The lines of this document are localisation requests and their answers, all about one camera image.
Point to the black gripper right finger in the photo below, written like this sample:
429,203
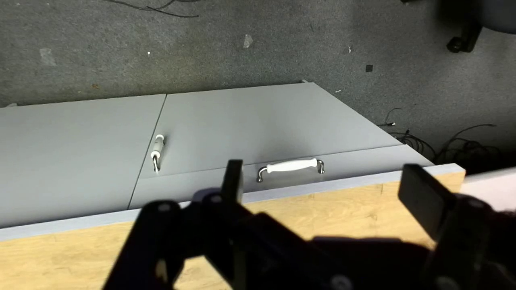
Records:
424,193

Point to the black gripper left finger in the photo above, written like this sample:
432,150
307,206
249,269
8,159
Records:
231,182

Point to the grey cabinet drawer front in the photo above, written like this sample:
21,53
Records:
365,163

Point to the grey cabinet door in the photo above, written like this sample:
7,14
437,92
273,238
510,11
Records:
258,117

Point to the grey base cabinet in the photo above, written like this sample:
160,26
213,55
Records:
81,150

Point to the plain grey cabinet panel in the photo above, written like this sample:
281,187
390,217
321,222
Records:
70,155

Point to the white desk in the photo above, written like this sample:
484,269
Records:
492,187

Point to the black office chair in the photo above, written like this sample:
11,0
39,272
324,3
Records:
468,32

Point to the wooden countertop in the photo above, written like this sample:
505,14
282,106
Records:
70,258

